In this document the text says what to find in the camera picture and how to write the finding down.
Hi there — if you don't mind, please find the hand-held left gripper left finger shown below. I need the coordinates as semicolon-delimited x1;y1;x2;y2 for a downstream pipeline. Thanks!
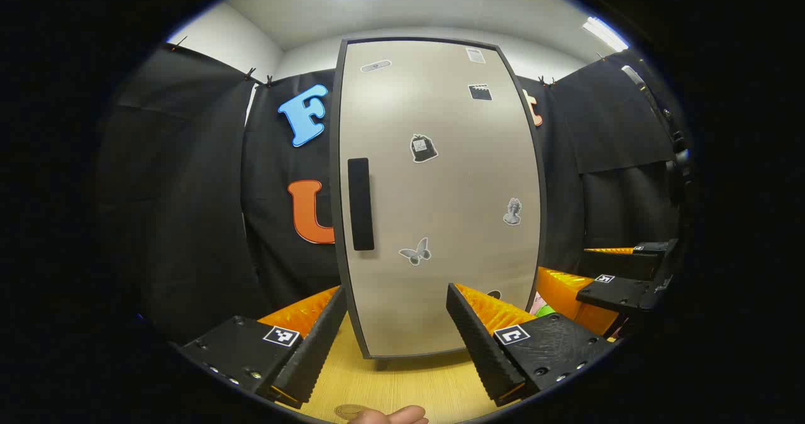
178;284;348;410

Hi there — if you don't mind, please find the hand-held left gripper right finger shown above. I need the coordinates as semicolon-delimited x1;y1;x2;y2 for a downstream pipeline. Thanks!
446;282;620;407

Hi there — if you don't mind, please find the grey cabinet door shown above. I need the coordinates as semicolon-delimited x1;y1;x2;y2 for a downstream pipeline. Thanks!
338;39;543;359

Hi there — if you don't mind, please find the black door handle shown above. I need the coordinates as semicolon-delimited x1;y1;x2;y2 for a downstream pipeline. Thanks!
347;157;375;252

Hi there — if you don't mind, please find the green and pink toy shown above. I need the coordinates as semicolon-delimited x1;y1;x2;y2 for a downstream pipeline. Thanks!
530;292;557;318

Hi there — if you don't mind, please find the long ceiling light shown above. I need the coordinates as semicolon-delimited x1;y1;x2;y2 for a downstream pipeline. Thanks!
582;16;630;52

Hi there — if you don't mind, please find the black backdrop cloth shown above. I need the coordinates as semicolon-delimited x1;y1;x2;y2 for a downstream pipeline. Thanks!
94;42;692;349

